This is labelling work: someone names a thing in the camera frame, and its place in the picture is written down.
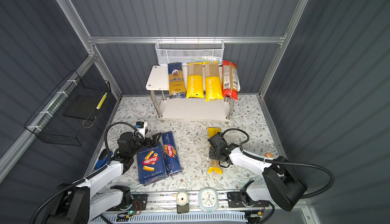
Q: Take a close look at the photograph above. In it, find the yellow spaghetti bag back side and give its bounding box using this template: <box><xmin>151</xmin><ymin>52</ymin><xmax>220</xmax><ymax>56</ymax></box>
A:
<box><xmin>208</xmin><ymin>128</ymin><xmax>222</xmax><ymax>174</ymax></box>

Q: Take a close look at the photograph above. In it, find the narrow blue Barilla spaghetti box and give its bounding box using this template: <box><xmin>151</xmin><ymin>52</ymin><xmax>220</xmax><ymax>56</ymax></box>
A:
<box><xmin>161</xmin><ymin>132</ymin><xmax>182</xmax><ymax>176</ymax></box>

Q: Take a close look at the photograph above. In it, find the blue yellow spaghetti bag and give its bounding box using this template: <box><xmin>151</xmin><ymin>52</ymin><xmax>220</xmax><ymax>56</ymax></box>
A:
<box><xmin>168</xmin><ymin>63</ymin><xmax>186</xmax><ymax>99</ymax></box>

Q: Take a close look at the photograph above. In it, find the yellow Pastatime spaghetti bag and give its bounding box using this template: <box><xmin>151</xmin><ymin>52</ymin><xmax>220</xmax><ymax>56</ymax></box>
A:
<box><xmin>204</xmin><ymin>62</ymin><xmax>223</xmax><ymax>102</ymax></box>
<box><xmin>186</xmin><ymin>62</ymin><xmax>205</xmax><ymax>98</ymax></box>

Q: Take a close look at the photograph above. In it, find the red spaghetti bag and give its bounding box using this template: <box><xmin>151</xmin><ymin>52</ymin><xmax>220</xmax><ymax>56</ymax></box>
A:
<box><xmin>222</xmin><ymin>60</ymin><xmax>239</xmax><ymax>101</ymax></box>

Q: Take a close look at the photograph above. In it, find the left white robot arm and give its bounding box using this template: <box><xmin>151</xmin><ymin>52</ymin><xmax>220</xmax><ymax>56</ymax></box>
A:
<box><xmin>42</xmin><ymin>132</ymin><xmax>161</xmax><ymax>224</ymax></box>

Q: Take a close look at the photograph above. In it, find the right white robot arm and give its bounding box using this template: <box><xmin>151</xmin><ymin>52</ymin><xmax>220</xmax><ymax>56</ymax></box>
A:
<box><xmin>208</xmin><ymin>129</ymin><xmax>307</xmax><ymax>211</ymax></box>

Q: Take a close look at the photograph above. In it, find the large blue Barilla pasta box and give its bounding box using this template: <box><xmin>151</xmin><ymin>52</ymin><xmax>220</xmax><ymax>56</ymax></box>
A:
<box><xmin>137</xmin><ymin>143</ymin><xmax>168</xmax><ymax>185</ymax></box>

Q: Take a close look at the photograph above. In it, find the white two-tier shelf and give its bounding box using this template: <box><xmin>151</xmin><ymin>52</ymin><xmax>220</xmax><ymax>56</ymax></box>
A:
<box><xmin>146</xmin><ymin>65</ymin><xmax>238</xmax><ymax>122</ymax></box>

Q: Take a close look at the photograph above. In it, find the blue stapler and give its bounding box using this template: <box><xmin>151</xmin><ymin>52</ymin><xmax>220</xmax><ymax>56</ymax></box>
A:
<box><xmin>92</xmin><ymin>150</ymin><xmax>113</xmax><ymax>173</ymax></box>

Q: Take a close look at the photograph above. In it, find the yellow green marker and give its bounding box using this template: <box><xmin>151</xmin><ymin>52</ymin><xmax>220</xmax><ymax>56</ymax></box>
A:
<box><xmin>96</xmin><ymin>92</ymin><xmax>107</xmax><ymax>110</ymax></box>

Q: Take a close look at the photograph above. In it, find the white analog clock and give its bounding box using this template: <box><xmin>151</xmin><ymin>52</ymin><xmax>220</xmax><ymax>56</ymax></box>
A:
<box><xmin>198</xmin><ymin>187</ymin><xmax>219</xmax><ymax>212</ymax></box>

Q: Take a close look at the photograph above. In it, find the round white timer device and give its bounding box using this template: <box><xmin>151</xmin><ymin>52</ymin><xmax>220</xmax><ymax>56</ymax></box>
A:
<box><xmin>176</xmin><ymin>190</ymin><xmax>190</xmax><ymax>214</ymax></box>

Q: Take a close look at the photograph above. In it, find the white tube in basket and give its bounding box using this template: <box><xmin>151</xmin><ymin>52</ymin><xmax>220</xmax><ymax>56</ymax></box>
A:
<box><xmin>201</xmin><ymin>56</ymin><xmax>222</xmax><ymax>63</ymax></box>

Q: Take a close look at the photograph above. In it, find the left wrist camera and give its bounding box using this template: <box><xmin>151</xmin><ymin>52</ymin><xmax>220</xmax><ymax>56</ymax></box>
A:
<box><xmin>135</xmin><ymin>121</ymin><xmax>148</xmax><ymax>137</ymax></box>

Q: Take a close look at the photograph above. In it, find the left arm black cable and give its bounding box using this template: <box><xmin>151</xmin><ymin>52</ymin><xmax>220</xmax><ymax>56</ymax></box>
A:
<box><xmin>28</xmin><ymin>122</ymin><xmax>138</xmax><ymax>224</ymax></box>

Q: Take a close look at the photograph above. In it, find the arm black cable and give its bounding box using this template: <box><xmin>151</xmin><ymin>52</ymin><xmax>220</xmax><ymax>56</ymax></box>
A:
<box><xmin>28</xmin><ymin>122</ymin><xmax>138</xmax><ymax>224</ymax></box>
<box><xmin>221</xmin><ymin>128</ymin><xmax>335</xmax><ymax>199</ymax></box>

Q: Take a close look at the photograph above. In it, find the black wire basket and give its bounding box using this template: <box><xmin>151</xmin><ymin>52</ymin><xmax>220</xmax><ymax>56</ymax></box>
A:
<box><xmin>24</xmin><ymin>72</ymin><xmax>111</xmax><ymax>146</ymax></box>

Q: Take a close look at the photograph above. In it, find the white wire mesh basket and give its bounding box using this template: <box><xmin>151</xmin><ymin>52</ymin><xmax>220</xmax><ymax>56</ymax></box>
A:
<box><xmin>155</xmin><ymin>41</ymin><xmax>225</xmax><ymax>66</ymax></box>

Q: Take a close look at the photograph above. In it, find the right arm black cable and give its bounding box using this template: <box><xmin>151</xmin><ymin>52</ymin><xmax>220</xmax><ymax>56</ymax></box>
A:
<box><xmin>221</xmin><ymin>128</ymin><xmax>335</xmax><ymax>199</ymax></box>

